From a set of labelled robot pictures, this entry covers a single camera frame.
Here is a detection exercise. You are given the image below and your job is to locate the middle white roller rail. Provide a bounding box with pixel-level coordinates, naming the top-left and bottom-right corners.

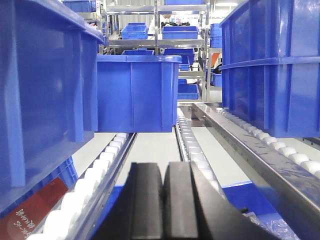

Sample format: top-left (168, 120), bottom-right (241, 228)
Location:
top-left (174, 107), bottom-right (227, 200)

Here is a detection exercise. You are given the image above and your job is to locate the blue bin on rollers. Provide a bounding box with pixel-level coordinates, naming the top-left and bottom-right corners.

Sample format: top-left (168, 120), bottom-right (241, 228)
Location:
top-left (97, 55), bottom-right (182, 133)

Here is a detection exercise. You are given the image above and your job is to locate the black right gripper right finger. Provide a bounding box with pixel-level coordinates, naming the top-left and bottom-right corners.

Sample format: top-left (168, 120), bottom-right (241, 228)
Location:
top-left (163, 161), bottom-right (277, 240)

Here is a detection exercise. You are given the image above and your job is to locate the right steel roller rail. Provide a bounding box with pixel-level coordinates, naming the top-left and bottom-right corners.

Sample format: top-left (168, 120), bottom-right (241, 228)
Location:
top-left (192, 102), bottom-right (320, 240)

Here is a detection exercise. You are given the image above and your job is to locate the blue bin on floor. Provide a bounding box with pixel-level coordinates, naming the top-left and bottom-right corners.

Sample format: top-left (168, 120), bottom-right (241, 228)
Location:
top-left (177, 84), bottom-right (199, 100)

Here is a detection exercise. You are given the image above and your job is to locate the blue crate with red label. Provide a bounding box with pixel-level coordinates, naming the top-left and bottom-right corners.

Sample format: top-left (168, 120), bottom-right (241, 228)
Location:
top-left (0, 157), bottom-right (78, 240)

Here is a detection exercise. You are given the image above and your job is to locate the white roller rail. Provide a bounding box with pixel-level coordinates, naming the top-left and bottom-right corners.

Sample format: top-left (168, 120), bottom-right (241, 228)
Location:
top-left (28, 133), bottom-right (137, 240)
top-left (174, 107), bottom-right (227, 200)

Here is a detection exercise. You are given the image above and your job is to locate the blue bin below rails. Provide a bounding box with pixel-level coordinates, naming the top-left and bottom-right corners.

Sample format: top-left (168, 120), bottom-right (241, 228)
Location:
top-left (222, 181), bottom-right (298, 240)

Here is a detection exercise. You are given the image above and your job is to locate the blue bin on shelf left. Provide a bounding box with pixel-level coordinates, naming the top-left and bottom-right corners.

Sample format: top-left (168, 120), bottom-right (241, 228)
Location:
top-left (121, 22), bottom-right (148, 40)

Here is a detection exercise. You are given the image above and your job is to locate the large blue plastic bin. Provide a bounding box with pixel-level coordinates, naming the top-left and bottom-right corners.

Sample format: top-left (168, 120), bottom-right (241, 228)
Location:
top-left (0, 0), bottom-right (104, 216)

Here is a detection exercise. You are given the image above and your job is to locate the blue bin on shelf right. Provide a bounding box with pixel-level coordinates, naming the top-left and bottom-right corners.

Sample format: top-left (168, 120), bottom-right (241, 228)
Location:
top-left (162, 25), bottom-right (199, 40)

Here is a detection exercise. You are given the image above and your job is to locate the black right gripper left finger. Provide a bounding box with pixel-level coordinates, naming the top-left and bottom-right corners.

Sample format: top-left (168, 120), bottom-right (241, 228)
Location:
top-left (92, 162), bottom-right (163, 240)

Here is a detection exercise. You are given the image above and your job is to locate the stacked blue bins right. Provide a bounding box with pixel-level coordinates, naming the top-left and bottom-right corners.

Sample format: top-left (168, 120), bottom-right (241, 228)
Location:
top-left (220, 0), bottom-right (320, 138)

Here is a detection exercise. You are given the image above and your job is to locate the blue bin on shelf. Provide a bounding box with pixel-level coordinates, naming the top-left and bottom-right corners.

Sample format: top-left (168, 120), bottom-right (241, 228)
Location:
top-left (162, 25), bottom-right (199, 40)
top-left (121, 22), bottom-right (148, 40)

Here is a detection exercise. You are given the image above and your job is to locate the steel shelving rack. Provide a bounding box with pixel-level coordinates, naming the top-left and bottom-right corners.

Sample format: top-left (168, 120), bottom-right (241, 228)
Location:
top-left (103, 0), bottom-right (210, 102)

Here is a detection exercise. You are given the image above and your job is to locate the left white roller rail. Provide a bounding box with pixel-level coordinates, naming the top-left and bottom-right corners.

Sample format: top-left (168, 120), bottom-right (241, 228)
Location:
top-left (28, 133), bottom-right (137, 240)

